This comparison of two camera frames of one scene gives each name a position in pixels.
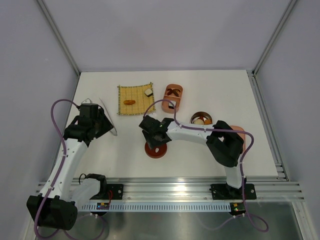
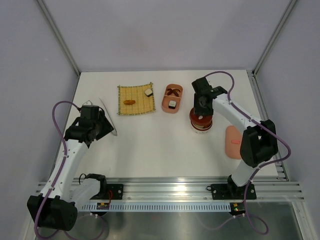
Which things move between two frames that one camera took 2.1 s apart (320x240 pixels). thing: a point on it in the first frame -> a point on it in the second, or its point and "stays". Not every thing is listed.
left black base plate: x=114 y=192 stays
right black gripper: x=150 y=141 -> x=197 y=110
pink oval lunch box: x=176 y=100 stays
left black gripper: x=107 y=126 stays
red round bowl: x=156 y=152 -> x=200 y=122
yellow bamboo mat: x=136 y=93 stays
